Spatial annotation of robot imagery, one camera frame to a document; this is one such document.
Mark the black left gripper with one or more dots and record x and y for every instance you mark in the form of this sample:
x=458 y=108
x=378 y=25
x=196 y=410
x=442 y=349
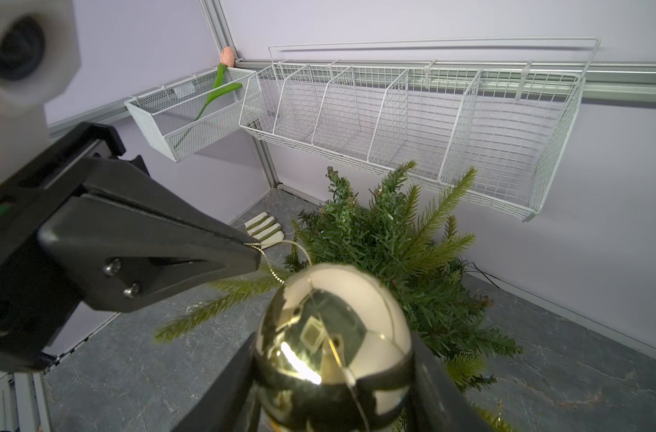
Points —
x=80 y=223

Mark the cream and green work glove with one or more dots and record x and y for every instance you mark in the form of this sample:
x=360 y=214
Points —
x=265 y=229

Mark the small white mesh basket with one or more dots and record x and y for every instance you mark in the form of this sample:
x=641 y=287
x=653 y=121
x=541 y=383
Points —
x=152 y=114

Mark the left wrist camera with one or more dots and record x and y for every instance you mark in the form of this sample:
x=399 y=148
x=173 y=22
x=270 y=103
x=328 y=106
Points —
x=39 y=57

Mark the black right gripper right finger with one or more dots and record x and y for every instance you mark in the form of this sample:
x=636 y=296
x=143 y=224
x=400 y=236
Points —
x=435 y=403

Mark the pink artificial tulip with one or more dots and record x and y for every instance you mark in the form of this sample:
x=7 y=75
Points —
x=206 y=118

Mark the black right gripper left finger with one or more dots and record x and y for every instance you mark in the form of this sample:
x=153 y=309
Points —
x=230 y=403

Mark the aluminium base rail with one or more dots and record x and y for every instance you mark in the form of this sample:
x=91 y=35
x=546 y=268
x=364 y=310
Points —
x=23 y=403

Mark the small green christmas tree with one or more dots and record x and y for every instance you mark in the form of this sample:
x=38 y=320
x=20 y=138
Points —
x=412 y=252

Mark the long white wire basket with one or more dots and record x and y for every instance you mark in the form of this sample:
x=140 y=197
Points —
x=508 y=121

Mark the silver ball ornament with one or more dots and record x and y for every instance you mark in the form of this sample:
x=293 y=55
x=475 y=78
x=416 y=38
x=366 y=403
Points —
x=333 y=353

